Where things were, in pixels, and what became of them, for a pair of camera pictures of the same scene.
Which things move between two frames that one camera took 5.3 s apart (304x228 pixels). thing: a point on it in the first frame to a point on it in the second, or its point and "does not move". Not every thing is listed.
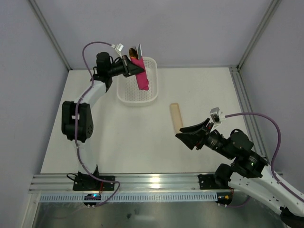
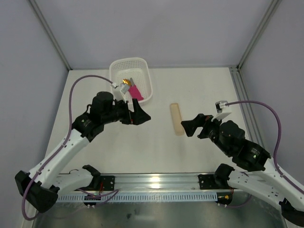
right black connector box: x=224 y=198 does not move
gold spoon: x=133 y=53 to x=126 y=81
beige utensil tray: x=177 y=120 does not move
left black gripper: x=127 y=66 to x=131 y=114
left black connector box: x=92 y=196 does not move
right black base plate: x=207 y=182 does not move
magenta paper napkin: x=141 y=78 to x=135 y=93
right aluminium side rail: x=246 y=106 does not move
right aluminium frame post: x=260 y=30 does not move
